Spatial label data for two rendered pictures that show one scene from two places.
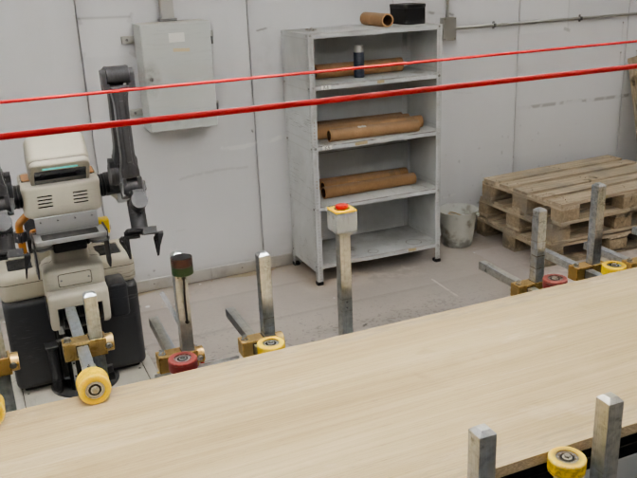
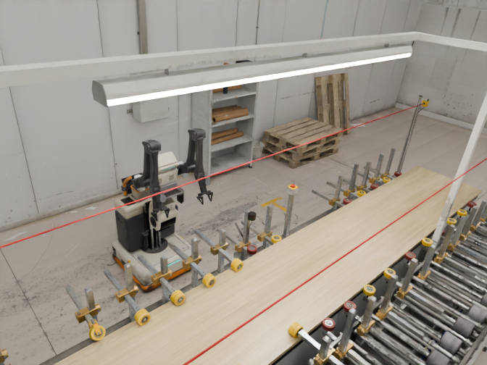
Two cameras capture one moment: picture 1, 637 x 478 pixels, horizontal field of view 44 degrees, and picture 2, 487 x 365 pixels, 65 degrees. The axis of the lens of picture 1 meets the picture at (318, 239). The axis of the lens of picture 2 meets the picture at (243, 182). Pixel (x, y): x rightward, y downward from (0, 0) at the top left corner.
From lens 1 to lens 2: 1.63 m
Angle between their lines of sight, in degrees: 22
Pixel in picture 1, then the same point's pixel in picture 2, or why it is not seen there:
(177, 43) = not seen: hidden behind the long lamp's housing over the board
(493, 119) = (267, 105)
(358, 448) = (333, 277)
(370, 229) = (220, 153)
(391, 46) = not seen: hidden behind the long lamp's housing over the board
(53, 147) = (165, 160)
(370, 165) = (222, 127)
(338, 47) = not seen: hidden behind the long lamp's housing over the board
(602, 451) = (410, 273)
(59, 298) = (161, 218)
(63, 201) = (164, 180)
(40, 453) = (238, 293)
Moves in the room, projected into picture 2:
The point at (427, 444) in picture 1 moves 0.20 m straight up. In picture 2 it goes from (351, 272) to (356, 250)
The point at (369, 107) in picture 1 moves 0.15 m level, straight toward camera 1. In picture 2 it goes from (223, 103) to (225, 106)
